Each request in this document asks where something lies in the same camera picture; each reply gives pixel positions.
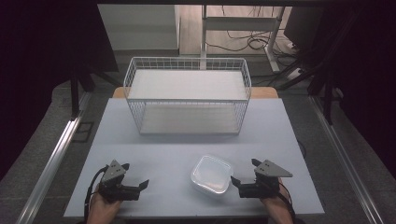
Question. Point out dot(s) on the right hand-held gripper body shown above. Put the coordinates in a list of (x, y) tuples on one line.
[(264, 183)]

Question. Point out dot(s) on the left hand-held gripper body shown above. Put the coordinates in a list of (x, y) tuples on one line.
[(113, 174)]

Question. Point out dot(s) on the white lidded plastic container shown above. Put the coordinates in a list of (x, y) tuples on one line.
[(211, 174)]

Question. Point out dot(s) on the person's right hand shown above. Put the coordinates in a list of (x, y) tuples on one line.
[(275, 203)]

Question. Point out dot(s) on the person's left hand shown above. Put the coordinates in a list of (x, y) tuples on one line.
[(104, 207)]

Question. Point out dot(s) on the pale blue table mat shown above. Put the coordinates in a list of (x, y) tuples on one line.
[(168, 161)]

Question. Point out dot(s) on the black metal stand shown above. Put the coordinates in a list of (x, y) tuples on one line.
[(327, 93), (76, 84)]

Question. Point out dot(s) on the white power strip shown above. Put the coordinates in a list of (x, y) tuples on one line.
[(295, 73)]

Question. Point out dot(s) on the white cabinet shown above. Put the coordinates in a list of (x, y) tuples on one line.
[(140, 28)]

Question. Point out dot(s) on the aluminium floor rail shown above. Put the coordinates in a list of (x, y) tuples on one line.
[(342, 161), (49, 168)]

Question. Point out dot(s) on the white metal desk frame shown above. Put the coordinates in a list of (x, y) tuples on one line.
[(239, 23)]

